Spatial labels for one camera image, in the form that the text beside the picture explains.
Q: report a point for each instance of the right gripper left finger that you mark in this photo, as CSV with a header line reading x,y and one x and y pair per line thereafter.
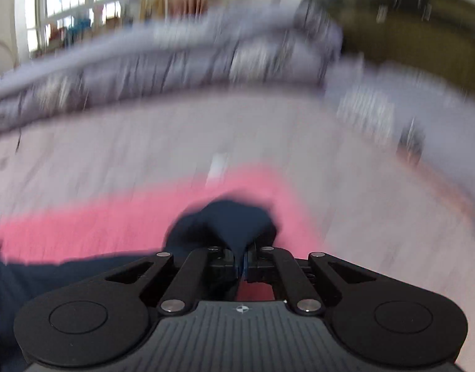
x,y
205,275

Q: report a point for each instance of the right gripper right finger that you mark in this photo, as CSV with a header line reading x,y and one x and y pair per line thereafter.
x,y
278,268

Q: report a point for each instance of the pink bunny print blanket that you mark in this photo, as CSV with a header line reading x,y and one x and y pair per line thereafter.
x,y
138,221

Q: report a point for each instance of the purple bed sheet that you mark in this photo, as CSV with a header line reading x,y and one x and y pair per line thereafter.
x,y
370,206

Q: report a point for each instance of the purple folded quilt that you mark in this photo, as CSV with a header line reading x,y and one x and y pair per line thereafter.
x,y
241,44

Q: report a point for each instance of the purple patterned pillow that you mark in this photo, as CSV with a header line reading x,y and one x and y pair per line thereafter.
x,y
426,115

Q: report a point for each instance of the dark olive headboard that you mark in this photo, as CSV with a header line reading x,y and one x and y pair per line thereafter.
x,y
436,36

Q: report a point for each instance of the white window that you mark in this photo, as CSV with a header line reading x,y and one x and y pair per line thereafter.
x,y
78,4

